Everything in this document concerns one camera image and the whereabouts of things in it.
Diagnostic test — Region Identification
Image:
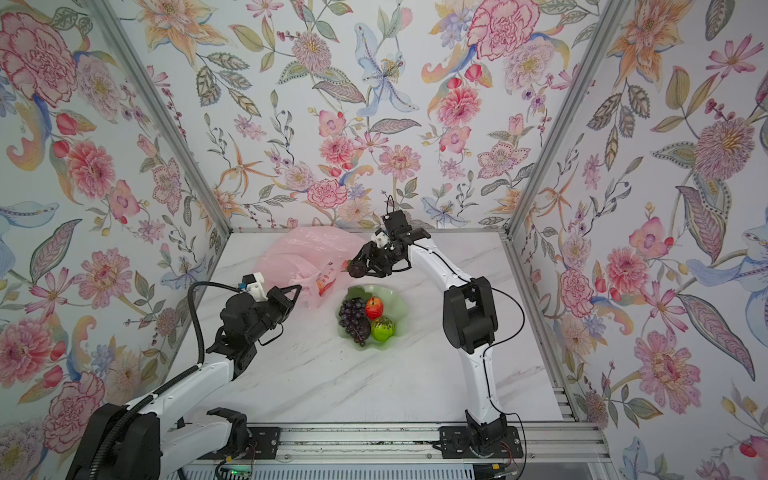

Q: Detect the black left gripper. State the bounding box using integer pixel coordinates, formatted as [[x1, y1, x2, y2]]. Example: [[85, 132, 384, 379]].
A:
[[243, 285, 303, 347]]

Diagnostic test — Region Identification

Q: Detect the dark brown round fruit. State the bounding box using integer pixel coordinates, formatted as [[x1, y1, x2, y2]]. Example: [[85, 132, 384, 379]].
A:
[[347, 261, 367, 278]]

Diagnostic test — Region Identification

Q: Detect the pink plastic bag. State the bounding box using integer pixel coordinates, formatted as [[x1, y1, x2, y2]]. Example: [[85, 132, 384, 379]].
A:
[[254, 227, 365, 308]]

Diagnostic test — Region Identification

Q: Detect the red apple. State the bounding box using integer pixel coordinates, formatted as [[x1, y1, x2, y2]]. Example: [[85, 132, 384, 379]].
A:
[[365, 296, 384, 321]]

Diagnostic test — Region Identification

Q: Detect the green apple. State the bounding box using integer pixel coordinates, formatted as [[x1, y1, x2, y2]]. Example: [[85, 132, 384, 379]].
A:
[[371, 317, 396, 343]]

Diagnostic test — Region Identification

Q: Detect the yellow red mango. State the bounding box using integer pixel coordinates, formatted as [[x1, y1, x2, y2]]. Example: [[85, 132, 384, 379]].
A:
[[315, 262, 338, 297]]

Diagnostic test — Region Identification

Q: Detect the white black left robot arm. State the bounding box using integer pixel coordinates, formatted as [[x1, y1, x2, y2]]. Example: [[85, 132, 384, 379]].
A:
[[66, 276, 302, 479]]

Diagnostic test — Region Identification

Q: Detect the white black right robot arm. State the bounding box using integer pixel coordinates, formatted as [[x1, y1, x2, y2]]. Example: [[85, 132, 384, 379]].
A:
[[347, 210, 508, 457]]

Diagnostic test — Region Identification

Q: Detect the green grape leaf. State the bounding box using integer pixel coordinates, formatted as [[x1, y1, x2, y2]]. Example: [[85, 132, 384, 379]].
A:
[[345, 285, 373, 303]]

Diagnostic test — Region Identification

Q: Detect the purple grape bunch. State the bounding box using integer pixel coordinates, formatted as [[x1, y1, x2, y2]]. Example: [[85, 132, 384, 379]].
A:
[[339, 298, 372, 346]]

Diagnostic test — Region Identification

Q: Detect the green plastic fruit plate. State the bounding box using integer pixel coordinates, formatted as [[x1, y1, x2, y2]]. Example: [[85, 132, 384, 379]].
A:
[[335, 284, 409, 351]]

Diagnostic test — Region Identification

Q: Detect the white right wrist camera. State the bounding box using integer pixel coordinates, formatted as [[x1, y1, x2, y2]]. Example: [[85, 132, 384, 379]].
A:
[[371, 229, 390, 248]]

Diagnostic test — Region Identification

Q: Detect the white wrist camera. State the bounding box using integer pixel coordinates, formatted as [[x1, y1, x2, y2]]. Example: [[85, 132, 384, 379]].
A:
[[239, 272, 267, 302], [371, 229, 390, 248]]

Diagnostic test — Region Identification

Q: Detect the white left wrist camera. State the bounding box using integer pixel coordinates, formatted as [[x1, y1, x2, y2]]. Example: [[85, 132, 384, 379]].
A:
[[239, 272, 267, 302]]

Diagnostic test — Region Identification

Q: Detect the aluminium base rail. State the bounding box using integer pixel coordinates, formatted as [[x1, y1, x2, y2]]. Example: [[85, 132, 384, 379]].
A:
[[179, 421, 610, 466]]

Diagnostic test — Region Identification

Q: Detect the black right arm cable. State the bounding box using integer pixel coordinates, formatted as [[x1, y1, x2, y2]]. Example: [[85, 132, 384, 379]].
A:
[[383, 194, 529, 480]]

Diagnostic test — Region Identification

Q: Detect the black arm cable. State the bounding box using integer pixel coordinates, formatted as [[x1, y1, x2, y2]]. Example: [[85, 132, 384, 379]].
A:
[[383, 194, 529, 480], [83, 280, 244, 480]]

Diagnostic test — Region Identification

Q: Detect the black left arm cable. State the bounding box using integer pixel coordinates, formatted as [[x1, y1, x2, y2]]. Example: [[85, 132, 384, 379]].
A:
[[83, 280, 244, 480]]

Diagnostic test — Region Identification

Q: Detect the aluminium corner post left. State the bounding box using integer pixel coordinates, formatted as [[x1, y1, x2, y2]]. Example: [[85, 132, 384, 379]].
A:
[[84, 0, 233, 239]]

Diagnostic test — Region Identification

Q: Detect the aluminium corner post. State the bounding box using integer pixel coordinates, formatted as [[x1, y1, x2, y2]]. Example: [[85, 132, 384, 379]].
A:
[[84, 0, 233, 239], [506, 0, 627, 241]]

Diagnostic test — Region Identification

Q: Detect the aluminium corner post right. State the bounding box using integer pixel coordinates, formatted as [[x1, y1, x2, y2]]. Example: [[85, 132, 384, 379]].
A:
[[506, 0, 627, 241]]

